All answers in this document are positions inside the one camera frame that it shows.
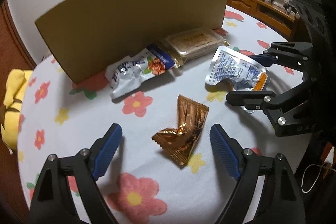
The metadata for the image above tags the yellow plush toy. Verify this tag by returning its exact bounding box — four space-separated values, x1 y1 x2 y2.
1 69 33 154

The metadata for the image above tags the brown cardboard box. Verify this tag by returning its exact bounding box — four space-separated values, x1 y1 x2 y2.
35 0 227 83

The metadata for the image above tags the clear wrapped cracker pack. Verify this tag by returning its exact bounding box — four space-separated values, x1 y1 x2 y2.
160 27 230 68

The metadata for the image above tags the white floral fruit blanket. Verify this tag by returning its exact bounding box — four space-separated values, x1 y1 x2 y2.
16 4 310 224

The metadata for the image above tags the silver pouch snack packet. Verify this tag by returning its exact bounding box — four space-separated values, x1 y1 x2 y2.
205 46 271 91

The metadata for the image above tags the white blue snack bag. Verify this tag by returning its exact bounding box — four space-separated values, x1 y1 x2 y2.
105 44 175 100

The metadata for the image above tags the copper foil snack packet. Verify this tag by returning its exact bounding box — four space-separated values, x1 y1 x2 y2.
151 95 209 166

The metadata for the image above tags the wooden sideboard cabinet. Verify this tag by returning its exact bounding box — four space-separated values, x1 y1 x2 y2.
227 0 299 41

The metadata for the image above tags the brown louvered wardrobe door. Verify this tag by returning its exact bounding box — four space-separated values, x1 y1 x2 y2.
0 0 36 77

